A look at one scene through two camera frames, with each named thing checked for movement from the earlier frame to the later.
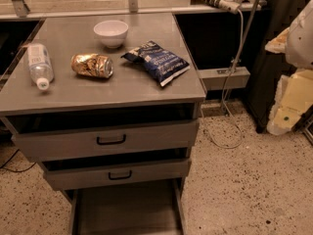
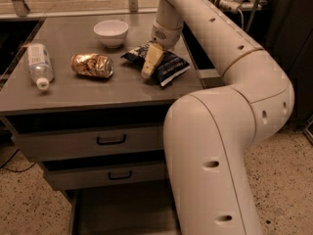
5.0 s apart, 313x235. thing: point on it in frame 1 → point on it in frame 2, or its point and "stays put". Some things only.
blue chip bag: (162, 65) stays put
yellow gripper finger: (293, 92) → (162, 34)
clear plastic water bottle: (40, 65) stays put
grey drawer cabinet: (108, 103) stays put
